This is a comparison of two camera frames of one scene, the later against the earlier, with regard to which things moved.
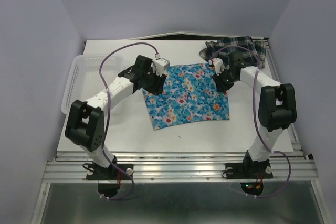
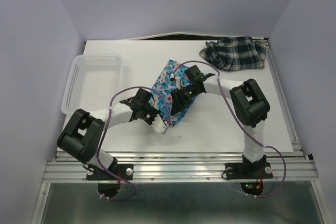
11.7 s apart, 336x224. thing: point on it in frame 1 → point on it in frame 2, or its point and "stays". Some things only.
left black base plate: x=96 y=173 stays
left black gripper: x=157 y=89 → x=155 y=112
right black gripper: x=221 y=86 → x=179 y=101
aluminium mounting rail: x=179 y=167 stays
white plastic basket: x=88 y=74 stays
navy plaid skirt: x=222 y=47 stays
